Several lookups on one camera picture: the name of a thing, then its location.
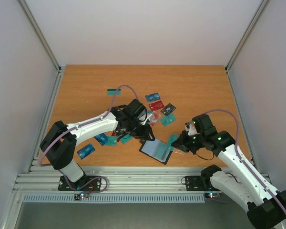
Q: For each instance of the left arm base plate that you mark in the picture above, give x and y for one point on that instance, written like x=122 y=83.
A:
x=87 y=183

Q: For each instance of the teal card magnetic stripe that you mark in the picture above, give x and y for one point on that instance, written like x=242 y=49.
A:
x=113 y=91

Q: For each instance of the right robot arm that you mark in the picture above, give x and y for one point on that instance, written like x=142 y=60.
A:
x=263 y=203

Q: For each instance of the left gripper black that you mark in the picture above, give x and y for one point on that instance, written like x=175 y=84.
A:
x=145 y=133

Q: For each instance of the teal card small lower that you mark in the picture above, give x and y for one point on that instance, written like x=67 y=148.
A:
x=112 y=141

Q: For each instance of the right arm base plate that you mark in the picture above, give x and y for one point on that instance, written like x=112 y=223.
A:
x=198 y=183

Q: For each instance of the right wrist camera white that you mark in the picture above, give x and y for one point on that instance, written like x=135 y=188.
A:
x=190 y=129

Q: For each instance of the right circuit board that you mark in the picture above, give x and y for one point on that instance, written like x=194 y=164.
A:
x=213 y=195

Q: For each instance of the black VIP card right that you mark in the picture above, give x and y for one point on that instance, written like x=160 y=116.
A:
x=168 y=109

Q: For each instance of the black leather card holder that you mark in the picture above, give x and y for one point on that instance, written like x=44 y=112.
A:
x=154 y=149

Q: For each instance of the aluminium rail frame front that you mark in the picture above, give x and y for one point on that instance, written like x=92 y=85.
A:
x=121 y=179

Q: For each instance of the blue card top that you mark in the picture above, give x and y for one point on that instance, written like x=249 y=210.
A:
x=152 y=97

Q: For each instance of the circuit board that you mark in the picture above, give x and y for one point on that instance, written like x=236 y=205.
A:
x=213 y=195
x=81 y=196

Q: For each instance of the grey slotted cable duct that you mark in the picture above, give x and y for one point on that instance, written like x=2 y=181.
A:
x=114 y=198

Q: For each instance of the red VIP card upper right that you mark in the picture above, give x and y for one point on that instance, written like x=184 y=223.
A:
x=156 y=105

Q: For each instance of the teal card right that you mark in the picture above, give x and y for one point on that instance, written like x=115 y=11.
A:
x=167 y=120

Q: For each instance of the white red pattern card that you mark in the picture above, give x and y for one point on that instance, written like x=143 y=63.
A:
x=154 y=118

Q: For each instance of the teal VIP card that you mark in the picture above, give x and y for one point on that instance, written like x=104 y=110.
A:
x=169 y=147

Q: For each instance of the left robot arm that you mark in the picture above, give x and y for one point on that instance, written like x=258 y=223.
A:
x=59 y=144

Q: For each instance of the blue card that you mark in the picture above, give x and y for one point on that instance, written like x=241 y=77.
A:
x=152 y=97
x=102 y=138
x=85 y=151

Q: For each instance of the left circuit board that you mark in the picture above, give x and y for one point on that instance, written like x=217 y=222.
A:
x=81 y=196

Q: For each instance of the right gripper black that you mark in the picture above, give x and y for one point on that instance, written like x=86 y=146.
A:
x=185 y=141

